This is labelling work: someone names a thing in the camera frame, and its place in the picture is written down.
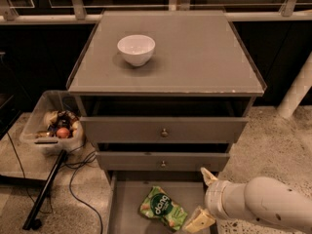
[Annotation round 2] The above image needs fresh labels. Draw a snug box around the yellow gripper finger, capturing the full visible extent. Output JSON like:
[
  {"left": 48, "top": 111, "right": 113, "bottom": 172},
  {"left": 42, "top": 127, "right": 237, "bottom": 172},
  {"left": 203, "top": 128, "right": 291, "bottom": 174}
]
[
  {"left": 182, "top": 207, "right": 215, "bottom": 234},
  {"left": 200, "top": 167, "right": 217, "bottom": 186}
]

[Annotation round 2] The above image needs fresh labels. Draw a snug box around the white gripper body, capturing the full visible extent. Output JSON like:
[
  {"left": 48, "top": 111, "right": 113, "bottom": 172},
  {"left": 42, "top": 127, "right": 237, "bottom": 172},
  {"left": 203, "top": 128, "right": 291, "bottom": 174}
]
[{"left": 205, "top": 180, "right": 249, "bottom": 220}]

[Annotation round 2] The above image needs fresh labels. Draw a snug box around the green rice chip bag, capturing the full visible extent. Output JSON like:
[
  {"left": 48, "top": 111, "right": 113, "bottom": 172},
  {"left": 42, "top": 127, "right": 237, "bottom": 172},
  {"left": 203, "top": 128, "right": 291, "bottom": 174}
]
[{"left": 139, "top": 186, "right": 188, "bottom": 231}]

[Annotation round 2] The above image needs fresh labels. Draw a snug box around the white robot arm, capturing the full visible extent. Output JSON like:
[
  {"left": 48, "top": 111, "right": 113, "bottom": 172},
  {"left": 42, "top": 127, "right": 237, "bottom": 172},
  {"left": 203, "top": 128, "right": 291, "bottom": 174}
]
[{"left": 183, "top": 167, "right": 312, "bottom": 234}]

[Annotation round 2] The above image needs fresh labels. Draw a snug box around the grey bottom drawer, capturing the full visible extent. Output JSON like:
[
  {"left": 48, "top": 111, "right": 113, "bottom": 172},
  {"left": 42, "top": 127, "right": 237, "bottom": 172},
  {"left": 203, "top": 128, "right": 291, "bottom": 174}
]
[{"left": 105, "top": 171, "right": 207, "bottom": 234}]

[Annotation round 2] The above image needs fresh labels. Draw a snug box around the grey drawer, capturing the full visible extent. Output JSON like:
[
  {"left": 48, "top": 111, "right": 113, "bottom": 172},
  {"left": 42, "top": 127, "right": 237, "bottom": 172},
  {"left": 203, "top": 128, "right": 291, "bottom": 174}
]
[
  {"left": 97, "top": 151, "right": 230, "bottom": 172},
  {"left": 81, "top": 116, "right": 248, "bottom": 143},
  {"left": 105, "top": 171, "right": 207, "bottom": 234}
]

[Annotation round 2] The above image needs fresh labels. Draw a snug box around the grey drawer cabinet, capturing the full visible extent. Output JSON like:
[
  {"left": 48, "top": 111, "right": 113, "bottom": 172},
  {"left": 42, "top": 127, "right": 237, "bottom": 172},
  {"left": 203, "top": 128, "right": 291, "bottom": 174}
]
[{"left": 65, "top": 10, "right": 267, "bottom": 180}]

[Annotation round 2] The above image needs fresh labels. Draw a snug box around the grey middle drawer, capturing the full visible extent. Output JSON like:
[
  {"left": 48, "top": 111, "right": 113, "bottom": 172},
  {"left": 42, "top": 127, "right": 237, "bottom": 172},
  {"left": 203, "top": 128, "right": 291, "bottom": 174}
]
[{"left": 97, "top": 151, "right": 230, "bottom": 172}]

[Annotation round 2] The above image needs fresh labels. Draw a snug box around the grey top drawer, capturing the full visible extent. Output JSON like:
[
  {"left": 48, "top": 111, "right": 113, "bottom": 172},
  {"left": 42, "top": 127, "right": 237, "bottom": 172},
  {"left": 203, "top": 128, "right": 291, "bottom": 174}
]
[{"left": 81, "top": 116, "right": 248, "bottom": 143}]

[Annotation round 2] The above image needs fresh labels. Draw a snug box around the white ceramic bowl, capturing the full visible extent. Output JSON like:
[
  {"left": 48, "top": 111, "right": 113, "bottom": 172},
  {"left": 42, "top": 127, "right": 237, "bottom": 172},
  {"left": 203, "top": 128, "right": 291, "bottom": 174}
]
[{"left": 117, "top": 35, "right": 156, "bottom": 66}]

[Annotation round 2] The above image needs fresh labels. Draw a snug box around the red apple in bin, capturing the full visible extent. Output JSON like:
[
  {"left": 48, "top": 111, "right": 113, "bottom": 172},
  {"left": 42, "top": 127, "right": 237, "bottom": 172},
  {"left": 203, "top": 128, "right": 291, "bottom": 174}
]
[{"left": 57, "top": 128, "right": 70, "bottom": 138}]

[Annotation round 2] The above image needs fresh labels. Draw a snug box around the clear plastic storage bin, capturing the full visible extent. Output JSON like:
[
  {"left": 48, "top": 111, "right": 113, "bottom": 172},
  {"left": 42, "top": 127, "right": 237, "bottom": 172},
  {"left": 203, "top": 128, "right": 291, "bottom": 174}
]
[{"left": 19, "top": 91, "right": 85, "bottom": 155}]

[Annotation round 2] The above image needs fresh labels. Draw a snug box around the black floor stand bar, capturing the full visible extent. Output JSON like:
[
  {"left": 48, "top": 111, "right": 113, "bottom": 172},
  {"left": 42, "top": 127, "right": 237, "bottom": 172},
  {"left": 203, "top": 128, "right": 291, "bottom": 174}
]
[{"left": 22, "top": 150, "right": 66, "bottom": 230}]

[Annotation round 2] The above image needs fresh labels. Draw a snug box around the black floor cable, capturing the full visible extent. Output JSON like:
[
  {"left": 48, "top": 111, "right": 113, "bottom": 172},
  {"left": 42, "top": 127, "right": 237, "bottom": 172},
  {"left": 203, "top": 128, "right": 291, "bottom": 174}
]
[{"left": 60, "top": 141, "right": 104, "bottom": 234}]

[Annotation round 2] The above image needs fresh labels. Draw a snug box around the white diagonal post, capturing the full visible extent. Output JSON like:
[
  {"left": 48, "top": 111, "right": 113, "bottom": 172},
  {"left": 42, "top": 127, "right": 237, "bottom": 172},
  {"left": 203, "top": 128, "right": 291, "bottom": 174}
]
[{"left": 277, "top": 52, "right": 312, "bottom": 118}]

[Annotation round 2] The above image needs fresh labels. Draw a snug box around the white railing frame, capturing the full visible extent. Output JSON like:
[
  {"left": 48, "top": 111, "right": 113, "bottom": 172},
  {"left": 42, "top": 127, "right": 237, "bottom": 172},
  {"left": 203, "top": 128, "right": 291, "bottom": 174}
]
[{"left": 0, "top": 0, "right": 312, "bottom": 24}]

